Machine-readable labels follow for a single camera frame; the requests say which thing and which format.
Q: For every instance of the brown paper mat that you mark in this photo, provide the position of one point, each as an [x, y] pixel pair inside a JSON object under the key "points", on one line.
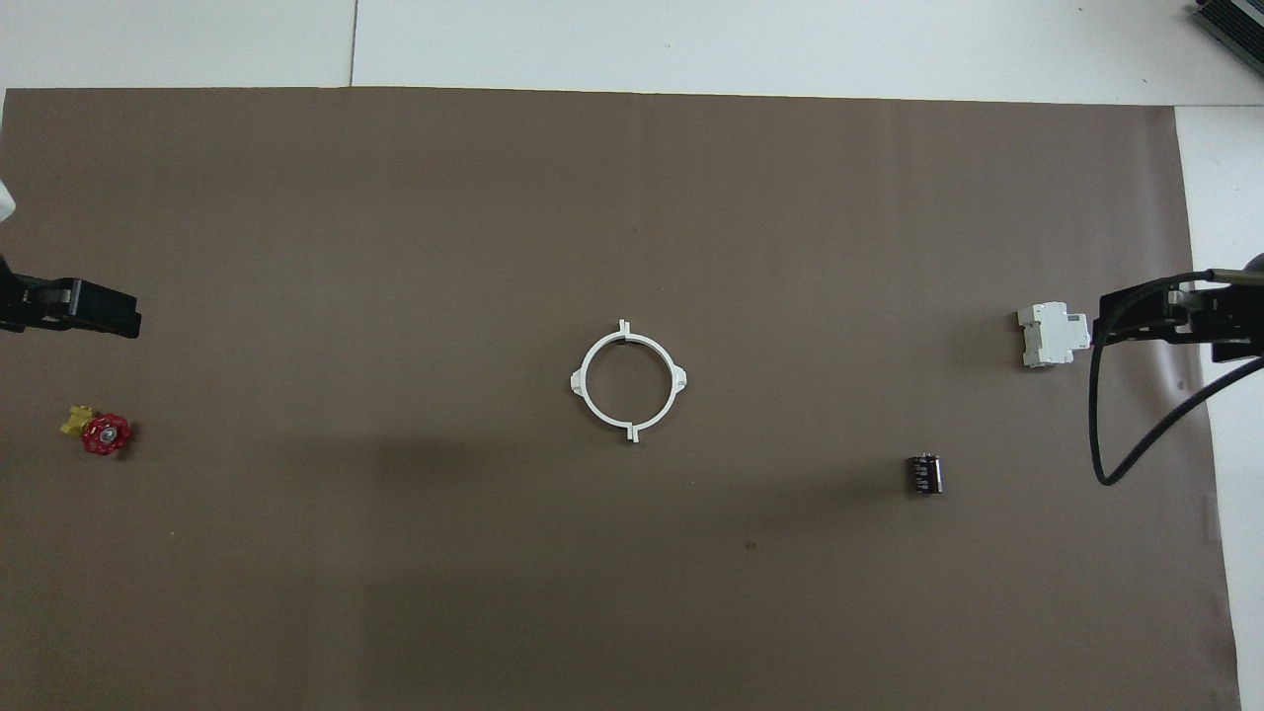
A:
{"points": [[612, 553]]}

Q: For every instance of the white half pipe clamp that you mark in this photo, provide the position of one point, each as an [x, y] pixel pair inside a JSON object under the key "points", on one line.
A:
{"points": [[588, 395], [671, 395]]}

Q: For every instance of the white circuit breaker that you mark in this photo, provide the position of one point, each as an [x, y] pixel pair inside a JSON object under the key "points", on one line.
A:
{"points": [[1052, 336]]}

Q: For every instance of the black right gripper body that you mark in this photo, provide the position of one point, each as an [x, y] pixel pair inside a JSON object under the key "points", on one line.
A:
{"points": [[1229, 316]]}

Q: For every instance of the grey finned device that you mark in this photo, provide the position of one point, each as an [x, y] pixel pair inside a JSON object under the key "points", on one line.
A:
{"points": [[1234, 25]]}

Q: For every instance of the black cylindrical capacitor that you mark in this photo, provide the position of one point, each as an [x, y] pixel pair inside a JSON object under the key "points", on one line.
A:
{"points": [[925, 474]]}

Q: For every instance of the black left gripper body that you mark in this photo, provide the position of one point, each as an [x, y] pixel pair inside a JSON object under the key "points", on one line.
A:
{"points": [[30, 304]]}

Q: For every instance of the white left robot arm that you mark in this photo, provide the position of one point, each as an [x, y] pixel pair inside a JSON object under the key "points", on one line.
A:
{"points": [[4, 200]]}

